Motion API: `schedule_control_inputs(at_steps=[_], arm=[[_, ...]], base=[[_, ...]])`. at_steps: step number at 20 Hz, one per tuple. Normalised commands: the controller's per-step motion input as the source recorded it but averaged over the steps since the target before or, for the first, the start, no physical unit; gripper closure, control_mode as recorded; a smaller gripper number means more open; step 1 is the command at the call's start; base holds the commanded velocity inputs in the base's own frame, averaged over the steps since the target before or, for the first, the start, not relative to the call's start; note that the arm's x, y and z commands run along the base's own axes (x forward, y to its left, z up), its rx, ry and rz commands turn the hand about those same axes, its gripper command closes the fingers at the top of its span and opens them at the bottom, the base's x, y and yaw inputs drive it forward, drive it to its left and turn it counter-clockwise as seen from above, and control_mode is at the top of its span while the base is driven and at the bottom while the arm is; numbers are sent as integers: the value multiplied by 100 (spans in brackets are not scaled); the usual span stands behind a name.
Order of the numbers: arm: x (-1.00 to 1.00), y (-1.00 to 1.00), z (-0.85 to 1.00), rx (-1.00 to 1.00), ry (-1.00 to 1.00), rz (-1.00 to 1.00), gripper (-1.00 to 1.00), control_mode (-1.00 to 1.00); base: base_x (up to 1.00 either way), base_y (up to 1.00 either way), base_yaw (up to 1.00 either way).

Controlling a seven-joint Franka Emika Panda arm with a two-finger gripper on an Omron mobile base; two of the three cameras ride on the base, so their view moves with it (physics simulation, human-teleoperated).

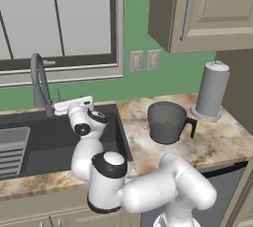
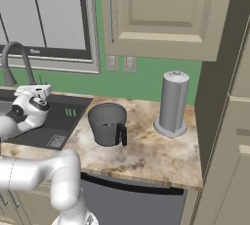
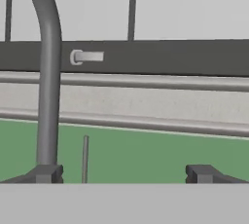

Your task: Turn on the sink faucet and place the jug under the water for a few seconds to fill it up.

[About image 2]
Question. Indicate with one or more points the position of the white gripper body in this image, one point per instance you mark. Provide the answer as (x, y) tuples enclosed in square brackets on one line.
[(32, 89)]

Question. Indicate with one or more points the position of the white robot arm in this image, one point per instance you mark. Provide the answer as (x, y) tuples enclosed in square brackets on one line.
[(63, 173)]

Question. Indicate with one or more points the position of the dark grey curved faucet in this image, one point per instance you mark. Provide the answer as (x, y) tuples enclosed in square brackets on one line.
[(24, 53)]

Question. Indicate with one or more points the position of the dark grey sink basin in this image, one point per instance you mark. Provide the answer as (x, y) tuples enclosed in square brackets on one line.
[(62, 123)]

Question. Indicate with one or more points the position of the beige base cupboard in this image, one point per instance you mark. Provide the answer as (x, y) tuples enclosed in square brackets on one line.
[(29, 209)]

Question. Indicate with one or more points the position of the grey paper towel holder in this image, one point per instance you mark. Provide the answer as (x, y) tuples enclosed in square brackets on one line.
[(173, 105)]

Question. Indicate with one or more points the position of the grey dishwasher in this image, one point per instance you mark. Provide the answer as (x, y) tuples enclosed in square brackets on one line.
[(130, 206)]

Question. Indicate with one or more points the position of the tall beige cupboard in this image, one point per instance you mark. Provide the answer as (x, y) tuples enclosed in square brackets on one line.
[(224, 105)]

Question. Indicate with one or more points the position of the window with dark frame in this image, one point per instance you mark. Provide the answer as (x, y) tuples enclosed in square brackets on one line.
[(49, 13)]

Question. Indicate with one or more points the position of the beige wall socket plate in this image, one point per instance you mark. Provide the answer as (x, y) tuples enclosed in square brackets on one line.
[(112, 63), (130, 64)]

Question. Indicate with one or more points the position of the beige wall cupboard door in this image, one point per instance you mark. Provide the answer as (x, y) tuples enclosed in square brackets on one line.
[(162, 4)]

